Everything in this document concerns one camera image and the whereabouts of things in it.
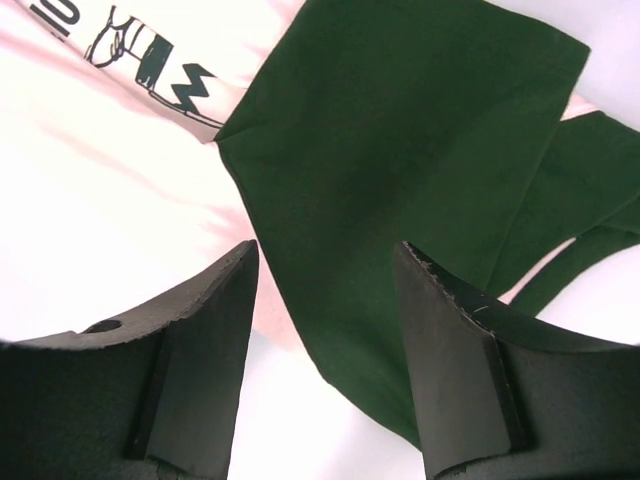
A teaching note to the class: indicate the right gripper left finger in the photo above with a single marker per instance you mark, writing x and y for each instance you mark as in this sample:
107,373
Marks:
151,393

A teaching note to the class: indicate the white and green t-shirt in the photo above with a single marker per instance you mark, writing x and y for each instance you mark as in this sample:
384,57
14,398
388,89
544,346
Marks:
141,141

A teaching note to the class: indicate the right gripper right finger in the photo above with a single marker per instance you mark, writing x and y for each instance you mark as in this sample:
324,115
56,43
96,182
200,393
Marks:
502,395

